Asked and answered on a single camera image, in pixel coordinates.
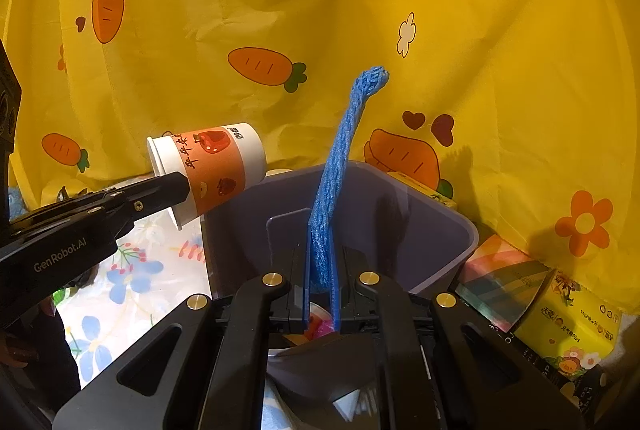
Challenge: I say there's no orange white paper cup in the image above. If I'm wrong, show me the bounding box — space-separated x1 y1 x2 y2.
146 123 266 229

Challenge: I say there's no blue foam net sleeve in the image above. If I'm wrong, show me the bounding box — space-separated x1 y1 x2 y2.
305 67 390 332

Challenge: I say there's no grey plastic trash bin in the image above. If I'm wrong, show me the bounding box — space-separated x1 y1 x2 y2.
200 160 481 361

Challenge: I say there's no floral plastic bed cover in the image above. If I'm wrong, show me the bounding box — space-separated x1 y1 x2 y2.
6 174 212 391

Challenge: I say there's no pastel striped box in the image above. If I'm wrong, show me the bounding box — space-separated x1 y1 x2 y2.
456 235 550 332

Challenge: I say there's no grid pattern paper cup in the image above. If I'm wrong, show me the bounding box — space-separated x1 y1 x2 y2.
268 303 334 356

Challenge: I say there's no pink crumpled plastic bag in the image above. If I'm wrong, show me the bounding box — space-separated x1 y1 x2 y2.
304 313 334 341

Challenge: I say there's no yellow tissue pack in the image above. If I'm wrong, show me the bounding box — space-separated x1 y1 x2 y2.
514 271 622 379

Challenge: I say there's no cream plush toy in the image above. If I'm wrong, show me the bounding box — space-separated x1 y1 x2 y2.
266 169 292 176

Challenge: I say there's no black printed box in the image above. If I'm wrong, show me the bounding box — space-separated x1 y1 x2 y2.
504 332 608 422

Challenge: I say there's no yellow carrot print curtain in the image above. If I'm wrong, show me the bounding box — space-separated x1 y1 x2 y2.
1 0 639 313

